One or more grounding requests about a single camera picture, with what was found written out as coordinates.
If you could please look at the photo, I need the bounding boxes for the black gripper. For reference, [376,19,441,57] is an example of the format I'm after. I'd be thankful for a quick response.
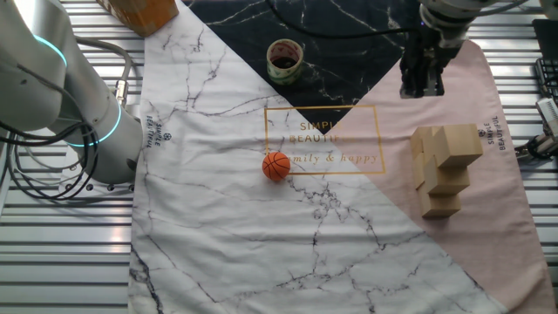
[399,28,461,99]

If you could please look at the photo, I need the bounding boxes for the wooden cube block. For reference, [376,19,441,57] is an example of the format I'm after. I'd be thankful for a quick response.
[412,152,426,190]
[411,126,432,160]
[422,156,471,196]
[418,191,462,220]
[420,126,437,162]
[425,123,484,169]

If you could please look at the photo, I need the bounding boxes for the small silver device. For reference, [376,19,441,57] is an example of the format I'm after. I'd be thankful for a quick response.
[534,98,558,137]

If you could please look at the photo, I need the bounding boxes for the roll of clear tape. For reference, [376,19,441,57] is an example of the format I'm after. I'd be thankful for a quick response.
[266,38,305,86]

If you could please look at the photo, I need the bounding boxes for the small orange basketball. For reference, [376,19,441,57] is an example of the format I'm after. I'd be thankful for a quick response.
[262,151,292,182]

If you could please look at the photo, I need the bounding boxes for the marble pink black cloth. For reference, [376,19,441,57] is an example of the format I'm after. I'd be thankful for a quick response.
[127,0,558,314]

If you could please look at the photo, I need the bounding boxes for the open cardboard box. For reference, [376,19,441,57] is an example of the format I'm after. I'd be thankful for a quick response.
[96,0,180,38]

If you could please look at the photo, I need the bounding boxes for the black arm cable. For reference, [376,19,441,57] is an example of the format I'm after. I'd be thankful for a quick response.
[0,0,419,201]

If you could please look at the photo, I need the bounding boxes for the black device mount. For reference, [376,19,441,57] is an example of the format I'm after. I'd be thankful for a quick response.
[514,133,558,160]

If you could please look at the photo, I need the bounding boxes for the grey cable with connector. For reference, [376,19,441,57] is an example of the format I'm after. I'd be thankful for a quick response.
[76,37,134,108]

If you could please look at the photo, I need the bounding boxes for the black base cable bundle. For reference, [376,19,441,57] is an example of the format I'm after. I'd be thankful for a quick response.
[0,126,99,201]

